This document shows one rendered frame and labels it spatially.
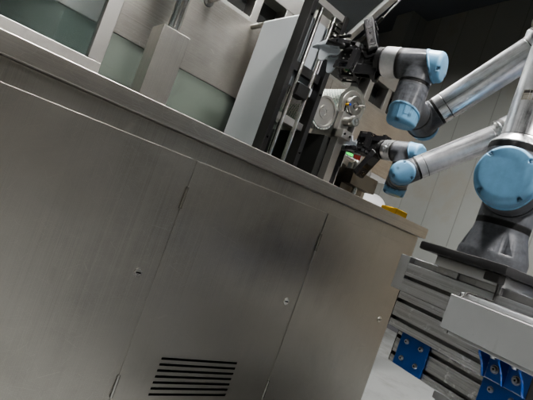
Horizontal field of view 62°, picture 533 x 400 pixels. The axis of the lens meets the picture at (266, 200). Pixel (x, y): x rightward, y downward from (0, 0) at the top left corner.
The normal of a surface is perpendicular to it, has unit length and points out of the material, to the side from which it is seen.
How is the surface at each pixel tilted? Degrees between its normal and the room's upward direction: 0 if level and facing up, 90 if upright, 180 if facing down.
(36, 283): 90
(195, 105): 90
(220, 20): 90
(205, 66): 90
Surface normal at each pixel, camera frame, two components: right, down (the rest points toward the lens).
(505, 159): -0.58, -0.08
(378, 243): 0.59, 0.19
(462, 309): -0.82, -0.31
